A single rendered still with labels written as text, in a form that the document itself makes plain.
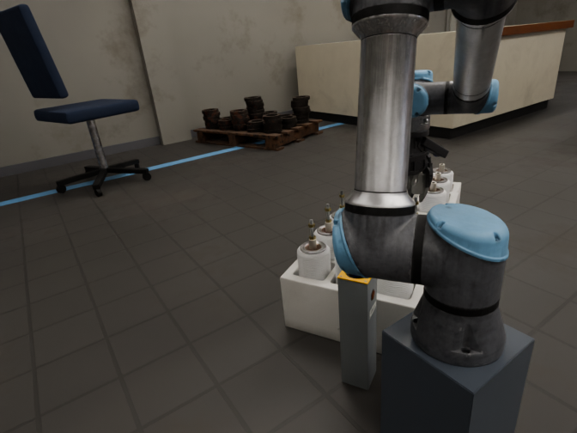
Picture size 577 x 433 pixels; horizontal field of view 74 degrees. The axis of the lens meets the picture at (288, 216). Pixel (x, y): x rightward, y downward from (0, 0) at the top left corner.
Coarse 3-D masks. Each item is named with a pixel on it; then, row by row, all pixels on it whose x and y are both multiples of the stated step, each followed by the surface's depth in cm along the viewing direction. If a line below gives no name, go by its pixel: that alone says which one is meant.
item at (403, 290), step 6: (378, 282) 101; (384, 282) 98; (390, 282) 97; (396, 282) 97; (378, 288) 102; (384, 288) 99; (390, 288) 98; (396, 288) 97; (402, 288) 97; (408, 288) 98; (384, 294) 100; (390, 294) 99; (396, 294) 98; (402, 294) 98; (408, 294) 99
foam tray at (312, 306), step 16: (288, 272) 113; (288, 288) 111; (304, 288) 108; (320, 288) 105; (336, 288) 104; (416, 288) 100; (288, 304) 114; (304, 304) 111; (320, 304) 108; (336, 304) 105; (384, 304) 97; (400, 304) 95; (416, 304) 94; (288, 320) 117; (304, 320) 113; (320, 320) 110; (336, 320) 107; (384, 320) 99; (336, 336) 110
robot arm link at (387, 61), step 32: (352, 0) 58; (384, 0) 54; (416, 0) 54; (384, 32) 56; (416, 32) 57; (384, 64) 57; (384, 96) 58; (384, 128) 58; (384, 160) 59; (352, 192) 65; (384, 192) 60; (352, 224) 62; (384, 224) 60; (352, 256) 62; (384, 256) 60
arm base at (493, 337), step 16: (432, 304) 62; (496, 304) 60; (416, 320) 69; (432, 320) 62; (448, 320) 60; (464, 320) 59; (480, 320) 59; (496, 320) 60; (416, 336) 65; (432, 336) 62; (448, 336) 61; (464, 336) 60; (480, 336) 59; (496, 336) 60; (432, 352) 63; (448, 352) 61; (464, 352) 61; (480, 352) 60; (496, 352) 61
